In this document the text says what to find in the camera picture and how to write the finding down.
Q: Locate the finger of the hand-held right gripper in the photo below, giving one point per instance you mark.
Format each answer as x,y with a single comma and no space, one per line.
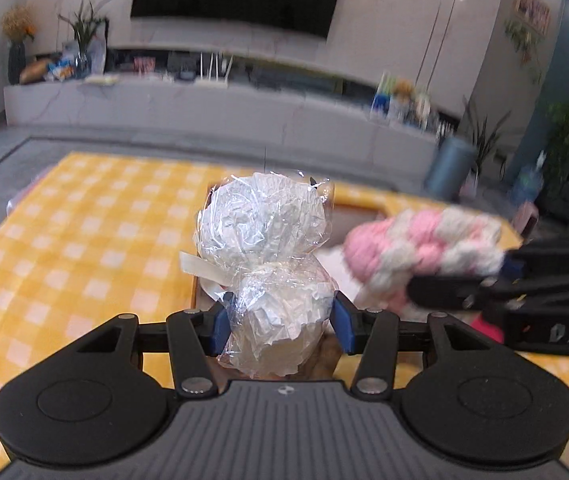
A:
554,252
449,291

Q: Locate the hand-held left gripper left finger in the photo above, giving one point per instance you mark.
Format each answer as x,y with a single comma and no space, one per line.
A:
222,325

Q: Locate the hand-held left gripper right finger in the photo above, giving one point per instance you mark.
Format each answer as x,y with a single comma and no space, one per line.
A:
345,325

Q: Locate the pink and white yarn toy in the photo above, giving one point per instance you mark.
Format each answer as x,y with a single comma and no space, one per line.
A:
414,240

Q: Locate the orange cardboard box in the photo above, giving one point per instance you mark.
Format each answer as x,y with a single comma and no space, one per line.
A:
354,225

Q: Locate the clear white ball packet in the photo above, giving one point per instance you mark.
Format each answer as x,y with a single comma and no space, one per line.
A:
264,220

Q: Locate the pink space heater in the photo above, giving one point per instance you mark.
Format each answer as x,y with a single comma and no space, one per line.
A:
525,216

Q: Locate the blue water jug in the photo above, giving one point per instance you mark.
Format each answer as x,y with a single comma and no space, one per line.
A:
529,182

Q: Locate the leafy plant on cabinet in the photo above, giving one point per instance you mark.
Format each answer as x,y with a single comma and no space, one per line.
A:
566,130

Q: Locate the grey-blue trash can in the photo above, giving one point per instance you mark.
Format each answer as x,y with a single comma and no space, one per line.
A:
449,167

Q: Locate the long-leaf floor plant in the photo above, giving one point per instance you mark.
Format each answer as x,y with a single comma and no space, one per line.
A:
484,135

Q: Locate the yellow checked tablecloth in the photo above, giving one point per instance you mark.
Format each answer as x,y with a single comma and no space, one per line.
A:
89,240

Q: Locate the brown teddy bear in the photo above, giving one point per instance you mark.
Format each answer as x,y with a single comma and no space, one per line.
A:
404,92

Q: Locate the green picture card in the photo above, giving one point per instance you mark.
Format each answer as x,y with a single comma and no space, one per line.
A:
382,97

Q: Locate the white marble television bench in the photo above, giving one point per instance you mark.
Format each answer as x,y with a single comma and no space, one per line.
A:
214,115

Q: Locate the hanging vine plant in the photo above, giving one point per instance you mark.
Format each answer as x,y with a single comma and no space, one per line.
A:
524,42

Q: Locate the white router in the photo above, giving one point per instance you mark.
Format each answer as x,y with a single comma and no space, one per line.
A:
212,80

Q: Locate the pink card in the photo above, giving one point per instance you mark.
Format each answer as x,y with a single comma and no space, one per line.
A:
144,65

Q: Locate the loose papers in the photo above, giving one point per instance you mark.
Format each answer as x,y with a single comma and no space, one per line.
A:
99,80

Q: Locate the clear plastic bottle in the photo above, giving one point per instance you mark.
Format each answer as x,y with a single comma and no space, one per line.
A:
97,55

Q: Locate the blue snack bag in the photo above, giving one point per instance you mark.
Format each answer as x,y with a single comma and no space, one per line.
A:
62,67

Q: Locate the green plant in glass vase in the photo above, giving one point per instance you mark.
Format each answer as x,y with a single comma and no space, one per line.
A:
84,30

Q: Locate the dark vase with yellow flowers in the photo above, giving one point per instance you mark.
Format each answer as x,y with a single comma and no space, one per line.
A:
17,60

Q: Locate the framed wall picture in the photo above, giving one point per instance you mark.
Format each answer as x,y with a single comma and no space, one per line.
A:
533,7

